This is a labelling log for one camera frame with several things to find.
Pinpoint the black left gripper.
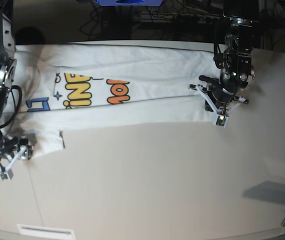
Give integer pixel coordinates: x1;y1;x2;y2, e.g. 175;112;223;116
205;79;240;112

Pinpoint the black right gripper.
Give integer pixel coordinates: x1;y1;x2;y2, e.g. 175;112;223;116
0;137;34;162

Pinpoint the white printed T-shirt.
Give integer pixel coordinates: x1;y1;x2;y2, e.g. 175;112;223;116
9;44;220;157

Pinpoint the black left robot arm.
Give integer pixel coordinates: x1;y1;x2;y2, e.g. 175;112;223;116
199;0;259;116

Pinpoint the white paper label sheet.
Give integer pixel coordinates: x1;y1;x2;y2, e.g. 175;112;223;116
17;224;76;240

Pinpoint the blue box at top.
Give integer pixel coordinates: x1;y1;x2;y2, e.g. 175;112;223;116
95;0;163;7

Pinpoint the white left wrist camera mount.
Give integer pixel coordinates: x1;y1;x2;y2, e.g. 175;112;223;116
189;84;249;128

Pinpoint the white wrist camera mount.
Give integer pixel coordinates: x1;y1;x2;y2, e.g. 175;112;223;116
189;84;249;128
0;146;27;181

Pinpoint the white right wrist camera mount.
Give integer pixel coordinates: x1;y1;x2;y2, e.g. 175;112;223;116
0;146;27;181

